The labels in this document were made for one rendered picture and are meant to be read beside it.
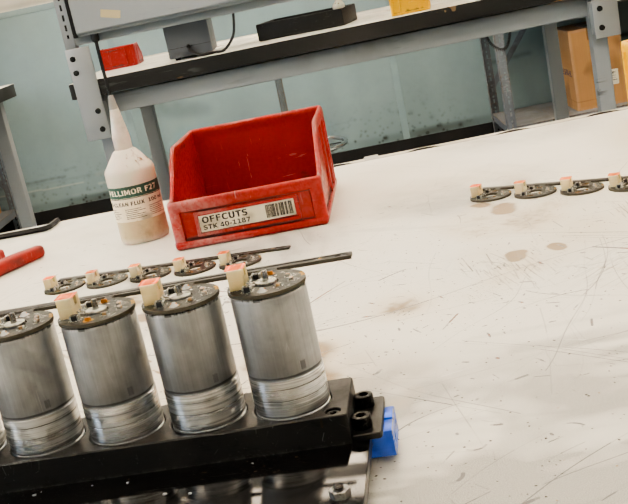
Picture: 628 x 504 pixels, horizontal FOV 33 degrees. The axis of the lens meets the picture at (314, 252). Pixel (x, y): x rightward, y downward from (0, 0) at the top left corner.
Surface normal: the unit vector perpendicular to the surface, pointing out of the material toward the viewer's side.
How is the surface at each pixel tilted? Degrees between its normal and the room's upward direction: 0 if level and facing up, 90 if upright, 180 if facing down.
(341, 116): 90
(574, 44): 90
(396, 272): 0
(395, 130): 90
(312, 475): 0
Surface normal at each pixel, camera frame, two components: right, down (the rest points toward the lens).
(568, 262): -0.20, -0.95
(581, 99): 0.01, 0.25
